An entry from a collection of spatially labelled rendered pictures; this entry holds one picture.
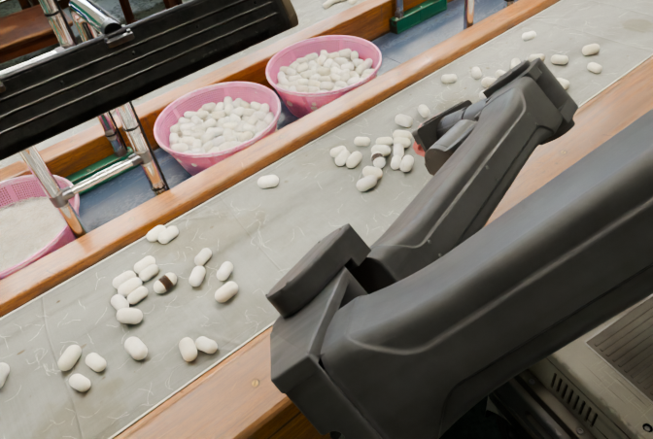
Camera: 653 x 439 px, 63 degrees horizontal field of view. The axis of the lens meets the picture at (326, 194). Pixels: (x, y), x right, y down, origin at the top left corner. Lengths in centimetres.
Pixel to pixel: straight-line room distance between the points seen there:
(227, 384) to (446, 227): 41
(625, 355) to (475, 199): 71
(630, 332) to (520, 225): 90
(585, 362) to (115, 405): 75
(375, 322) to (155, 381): 57
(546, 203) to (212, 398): 54
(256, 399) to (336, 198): 38
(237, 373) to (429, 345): 50
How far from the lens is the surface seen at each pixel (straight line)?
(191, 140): 114
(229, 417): 68
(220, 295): 79
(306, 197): 93
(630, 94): 114
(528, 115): 54
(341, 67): 128
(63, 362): 83
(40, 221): 112
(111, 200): 118
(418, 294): 23
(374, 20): 151
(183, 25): 71
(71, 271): 95
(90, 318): 88
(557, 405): 113
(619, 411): 103
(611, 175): 22
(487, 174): 44
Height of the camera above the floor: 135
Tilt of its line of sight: 42 degrees down
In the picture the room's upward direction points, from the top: 10 degrees counter-clockwise
